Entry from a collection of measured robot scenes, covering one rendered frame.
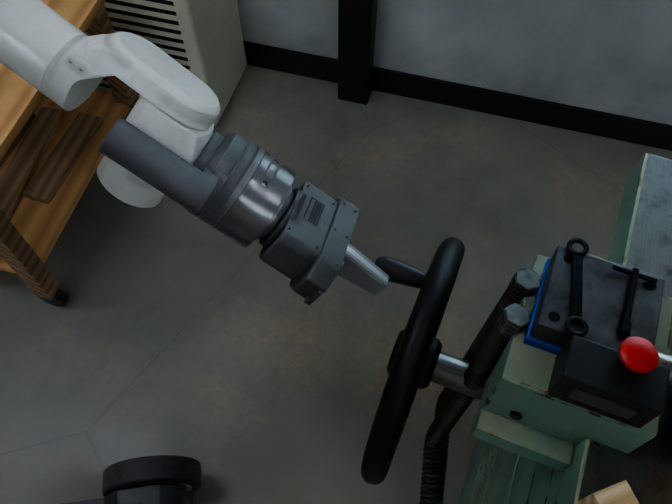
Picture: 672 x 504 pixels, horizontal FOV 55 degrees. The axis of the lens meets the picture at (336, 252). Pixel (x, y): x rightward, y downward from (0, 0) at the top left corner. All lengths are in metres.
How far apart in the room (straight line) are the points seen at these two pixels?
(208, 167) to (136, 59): 0.11
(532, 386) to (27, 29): 0.53
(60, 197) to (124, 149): 1.22
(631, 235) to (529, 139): 1.31
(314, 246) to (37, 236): 1.20
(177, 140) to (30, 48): 0.14
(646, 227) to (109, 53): 0.58
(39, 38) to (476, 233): 1.40
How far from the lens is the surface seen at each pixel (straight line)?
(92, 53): 0.59
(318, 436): 1.55
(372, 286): 0.65
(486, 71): 2.01
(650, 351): 0.57
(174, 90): 0.57
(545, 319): 0.58
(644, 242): 0.78
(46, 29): 0.62
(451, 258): 0.66
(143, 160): 0.55
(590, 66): 1.97
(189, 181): 0.55
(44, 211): 1.76
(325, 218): 0.62
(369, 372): 1.60
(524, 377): 0.60
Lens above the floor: 1.50
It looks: 59 degrees down
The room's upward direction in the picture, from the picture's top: straight up
